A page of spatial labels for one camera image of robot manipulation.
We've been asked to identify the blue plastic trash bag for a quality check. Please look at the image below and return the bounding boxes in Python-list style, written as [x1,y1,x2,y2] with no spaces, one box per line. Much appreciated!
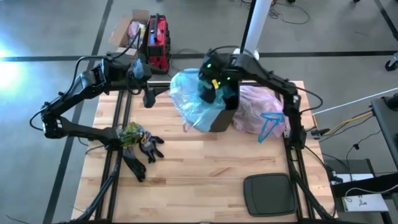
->
[169,68,236,134]

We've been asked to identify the black caster wheel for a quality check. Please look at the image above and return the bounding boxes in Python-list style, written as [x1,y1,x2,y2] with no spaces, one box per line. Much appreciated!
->
[384,51,398,72]

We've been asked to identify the white round pillar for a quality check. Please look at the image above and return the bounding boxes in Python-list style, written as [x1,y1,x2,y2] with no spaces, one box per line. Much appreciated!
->
[233,0,273,62]

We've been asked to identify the red tool case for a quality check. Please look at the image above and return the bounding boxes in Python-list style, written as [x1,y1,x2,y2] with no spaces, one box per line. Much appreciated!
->
[145,13,172,74]

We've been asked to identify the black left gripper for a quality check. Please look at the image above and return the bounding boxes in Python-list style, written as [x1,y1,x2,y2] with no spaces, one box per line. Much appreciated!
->
[127,70,170,109]

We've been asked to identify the white paper sheet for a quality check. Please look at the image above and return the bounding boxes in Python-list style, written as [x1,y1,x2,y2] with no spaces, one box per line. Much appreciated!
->
[341,192,389,213]

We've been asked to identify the yellow cable bundle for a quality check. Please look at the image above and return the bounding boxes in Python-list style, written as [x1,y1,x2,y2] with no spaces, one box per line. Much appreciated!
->
[323,111,374,136]

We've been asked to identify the grey black work glove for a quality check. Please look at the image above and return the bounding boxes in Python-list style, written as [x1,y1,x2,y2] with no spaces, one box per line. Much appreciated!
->
[139,132,165,164]
[121,146,147,183]

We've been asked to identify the pink translucent trash bag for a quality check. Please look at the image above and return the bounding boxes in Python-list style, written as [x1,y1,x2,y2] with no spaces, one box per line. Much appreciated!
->
[231,84,292,144]

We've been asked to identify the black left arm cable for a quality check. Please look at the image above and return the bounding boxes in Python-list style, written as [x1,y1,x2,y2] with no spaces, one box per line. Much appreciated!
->
[72,29,141,91]

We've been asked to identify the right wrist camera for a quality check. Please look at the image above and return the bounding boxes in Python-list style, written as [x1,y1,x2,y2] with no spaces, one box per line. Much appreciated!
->
[200,87,216,104]

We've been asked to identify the black rig frame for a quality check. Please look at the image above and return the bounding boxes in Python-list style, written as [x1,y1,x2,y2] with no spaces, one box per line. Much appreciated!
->
[74,80,338,224]

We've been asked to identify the potted succulent plant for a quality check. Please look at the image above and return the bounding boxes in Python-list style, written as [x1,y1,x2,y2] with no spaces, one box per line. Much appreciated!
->
[119,121,146,147]

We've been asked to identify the black floor cable tangle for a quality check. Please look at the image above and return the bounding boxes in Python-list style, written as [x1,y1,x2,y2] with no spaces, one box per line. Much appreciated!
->
[269,0,311,25]

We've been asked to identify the black bin lid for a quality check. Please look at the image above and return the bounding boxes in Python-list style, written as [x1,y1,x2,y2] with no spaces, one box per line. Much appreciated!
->
[243,172,298,218]

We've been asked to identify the open cardboard box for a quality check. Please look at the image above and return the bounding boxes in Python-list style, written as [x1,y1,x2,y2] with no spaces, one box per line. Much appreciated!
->
[108,9,150,58]

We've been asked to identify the black trash bin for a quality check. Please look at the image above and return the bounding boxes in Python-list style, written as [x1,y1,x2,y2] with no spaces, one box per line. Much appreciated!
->
[210,81,241,133]

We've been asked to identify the black side desk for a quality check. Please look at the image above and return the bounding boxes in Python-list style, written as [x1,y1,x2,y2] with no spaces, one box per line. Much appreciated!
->
[371,93,398,170]

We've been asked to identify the white floor cable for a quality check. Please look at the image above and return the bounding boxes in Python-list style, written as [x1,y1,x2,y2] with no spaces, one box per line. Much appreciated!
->
[312,87,398,116]

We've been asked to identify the black cable plug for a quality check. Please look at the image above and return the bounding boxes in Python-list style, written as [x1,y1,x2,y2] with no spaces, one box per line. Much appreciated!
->
[310,127,330,138]

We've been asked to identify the pink yellow plastic packets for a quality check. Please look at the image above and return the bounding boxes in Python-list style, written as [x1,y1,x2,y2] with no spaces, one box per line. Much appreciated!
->
[127,20,146,41]

